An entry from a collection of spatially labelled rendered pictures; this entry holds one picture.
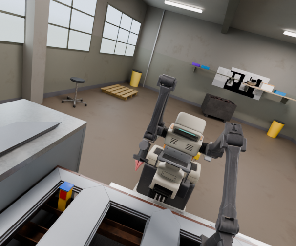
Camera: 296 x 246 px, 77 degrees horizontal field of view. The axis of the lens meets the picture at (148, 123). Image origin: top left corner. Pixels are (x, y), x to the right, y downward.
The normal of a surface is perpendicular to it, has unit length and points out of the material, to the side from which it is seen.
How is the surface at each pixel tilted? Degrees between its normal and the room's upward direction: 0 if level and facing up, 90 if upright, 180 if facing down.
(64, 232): 0
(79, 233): 0
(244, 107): 90
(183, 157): 90
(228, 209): 54
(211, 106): 90
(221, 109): 90
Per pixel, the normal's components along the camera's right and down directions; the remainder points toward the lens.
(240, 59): -0.32, 0.28
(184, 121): -0.01, -0.47
